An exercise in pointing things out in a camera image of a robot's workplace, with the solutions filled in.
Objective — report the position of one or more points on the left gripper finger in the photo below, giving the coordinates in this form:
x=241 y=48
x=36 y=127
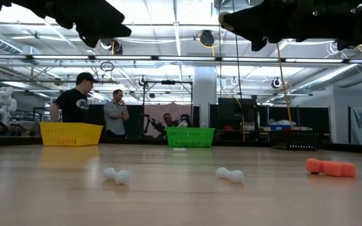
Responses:
x=105 y=25

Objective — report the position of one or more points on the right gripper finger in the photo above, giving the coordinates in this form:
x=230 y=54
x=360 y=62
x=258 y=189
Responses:
x=258 y=44
x=269 y=22

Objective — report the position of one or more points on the white plastic bone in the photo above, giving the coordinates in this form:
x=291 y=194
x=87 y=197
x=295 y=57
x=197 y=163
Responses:
x=122 y=177
x=179 y=149
x=237 y=176

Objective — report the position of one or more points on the orange pumpkin-head skeleton figure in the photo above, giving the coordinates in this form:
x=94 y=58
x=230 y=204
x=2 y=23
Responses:
x=332 y=168

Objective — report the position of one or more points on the black background robot arm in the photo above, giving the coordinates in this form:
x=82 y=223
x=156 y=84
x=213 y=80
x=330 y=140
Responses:
x=156 y=125
x=184 y=119

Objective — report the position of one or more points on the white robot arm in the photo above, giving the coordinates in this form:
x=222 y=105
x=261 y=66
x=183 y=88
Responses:
x=4 y=103

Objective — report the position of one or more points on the white building column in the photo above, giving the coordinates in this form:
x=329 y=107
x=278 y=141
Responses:
x=205 y=94

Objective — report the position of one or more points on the black cabinet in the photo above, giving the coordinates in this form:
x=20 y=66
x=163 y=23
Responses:
x=228 y=113

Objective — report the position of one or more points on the person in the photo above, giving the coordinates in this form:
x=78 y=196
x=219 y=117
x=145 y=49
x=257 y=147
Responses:
x=74 y=103
x=115 y=116
x=167 y=118

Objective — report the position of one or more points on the blue box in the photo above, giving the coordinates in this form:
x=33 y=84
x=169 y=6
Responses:
x=278 y=127

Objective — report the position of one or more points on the black partition screen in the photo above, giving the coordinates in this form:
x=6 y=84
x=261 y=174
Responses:
x=313 y=117
x=135 y=120

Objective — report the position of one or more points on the pink curtain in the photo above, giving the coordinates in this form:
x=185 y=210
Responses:
x=181 y=108

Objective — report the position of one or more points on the black plastic basket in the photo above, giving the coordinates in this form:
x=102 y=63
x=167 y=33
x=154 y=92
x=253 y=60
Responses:
x=297 y=140

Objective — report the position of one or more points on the yellow plastic basket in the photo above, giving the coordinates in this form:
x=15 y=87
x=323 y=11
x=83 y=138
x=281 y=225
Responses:
x=71 y=134

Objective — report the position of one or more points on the green plastic basket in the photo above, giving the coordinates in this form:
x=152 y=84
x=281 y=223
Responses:
x=190 y=137

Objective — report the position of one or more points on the black stand frame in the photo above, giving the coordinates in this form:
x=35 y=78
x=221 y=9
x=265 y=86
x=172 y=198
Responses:
x=168 y=82

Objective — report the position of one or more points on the black table frame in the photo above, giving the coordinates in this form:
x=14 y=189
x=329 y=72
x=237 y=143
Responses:
x=127 y=140

